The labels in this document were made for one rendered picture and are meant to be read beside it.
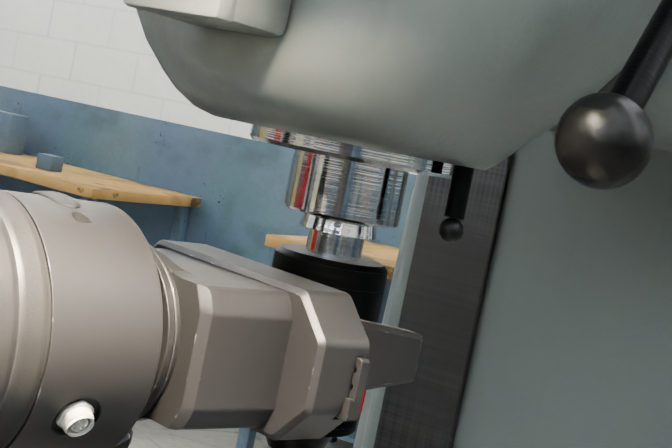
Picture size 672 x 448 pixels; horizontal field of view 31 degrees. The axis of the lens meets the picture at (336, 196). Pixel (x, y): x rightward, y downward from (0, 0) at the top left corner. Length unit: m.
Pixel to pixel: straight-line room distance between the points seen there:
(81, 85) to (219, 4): 6.02
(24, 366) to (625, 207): 0.54
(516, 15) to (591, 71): 0.08
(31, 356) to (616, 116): 0.19
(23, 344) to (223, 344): 0.08
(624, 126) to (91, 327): 0.17
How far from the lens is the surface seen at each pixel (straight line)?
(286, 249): 0.48
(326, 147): 0.45
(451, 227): 0.46
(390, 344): 0.48
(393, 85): 0.40
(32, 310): 0.37
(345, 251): 0.48
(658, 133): 0.56
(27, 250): 0.37
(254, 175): 5.63
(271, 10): 0.39
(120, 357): 0.39
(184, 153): 5.89
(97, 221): 0.40
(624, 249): 0.83
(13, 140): 6.27
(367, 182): 0.47
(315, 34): 0.40
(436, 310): 0.88
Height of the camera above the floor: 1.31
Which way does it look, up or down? 3 degrees down
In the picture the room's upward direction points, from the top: 11 degrees clockwise
